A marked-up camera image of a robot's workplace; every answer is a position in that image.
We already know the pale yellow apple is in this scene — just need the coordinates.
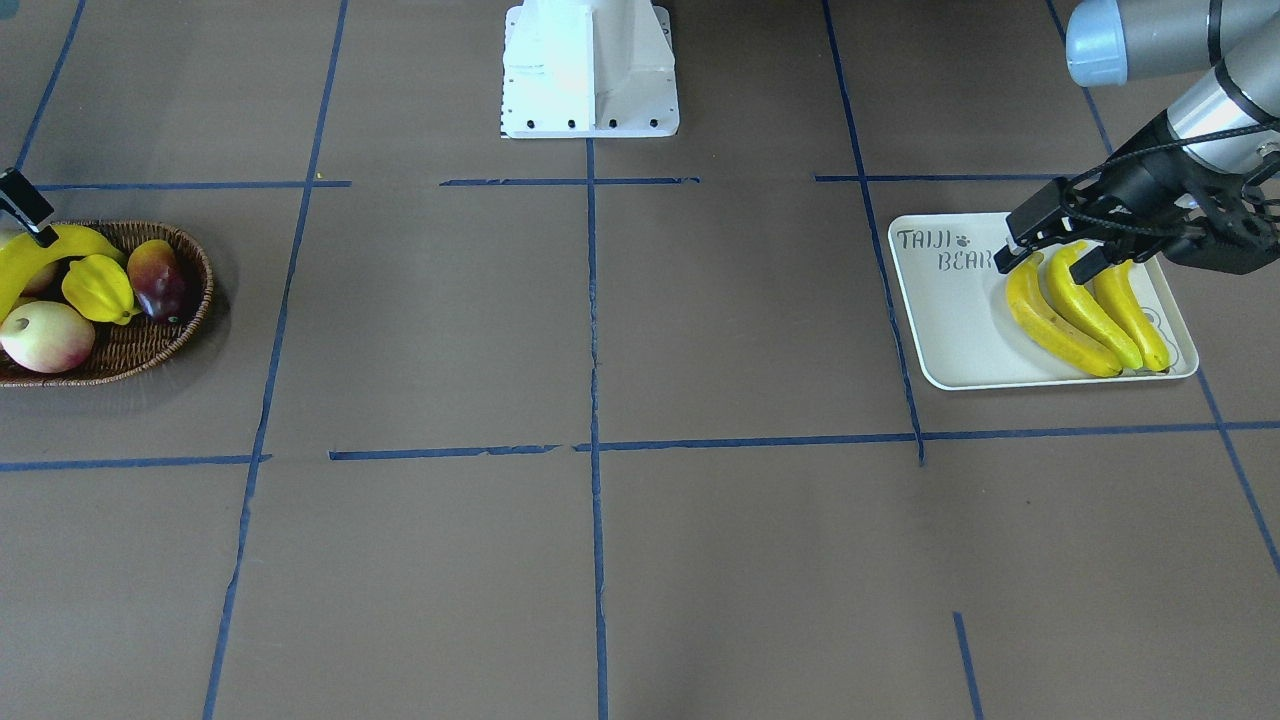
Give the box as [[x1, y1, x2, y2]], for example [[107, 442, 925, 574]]
[[1, 301, 96, 374]]

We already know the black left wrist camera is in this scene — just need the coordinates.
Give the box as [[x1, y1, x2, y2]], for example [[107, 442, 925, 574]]
[[1162, 146, 1279, 275]]

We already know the yellow banana basket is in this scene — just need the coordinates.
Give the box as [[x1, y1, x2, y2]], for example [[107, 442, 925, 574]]
[[1004, 251, 1126, 378], [1, 224, 125, 320]]

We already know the yellow star fruit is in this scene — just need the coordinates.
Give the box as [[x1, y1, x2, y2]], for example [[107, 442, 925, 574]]
[[61, 254, 141, 325]]

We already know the brown wicker basket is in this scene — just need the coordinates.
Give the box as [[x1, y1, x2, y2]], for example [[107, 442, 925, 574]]
[[1, 220, 215, 388]]

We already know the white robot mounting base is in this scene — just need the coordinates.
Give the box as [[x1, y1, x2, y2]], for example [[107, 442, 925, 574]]
[[500, 1, 681, 138]]

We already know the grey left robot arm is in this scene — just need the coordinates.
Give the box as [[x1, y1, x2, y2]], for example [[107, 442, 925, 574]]
[[995, 1, 1279, 284]]

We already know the white bear print tray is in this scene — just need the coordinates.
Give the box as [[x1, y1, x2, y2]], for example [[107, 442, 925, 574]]
[[888, 210, 1201, 391]]

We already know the dark red mango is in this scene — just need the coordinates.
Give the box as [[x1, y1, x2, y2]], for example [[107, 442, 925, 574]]
[[125, 238, 189, 325]]

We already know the yellow banana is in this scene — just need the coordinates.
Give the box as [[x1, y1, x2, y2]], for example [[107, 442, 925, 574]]
[[1044, 241, 1143, 370]]

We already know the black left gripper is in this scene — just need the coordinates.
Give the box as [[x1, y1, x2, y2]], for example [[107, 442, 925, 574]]
[[995, 114, 1277, 286]]

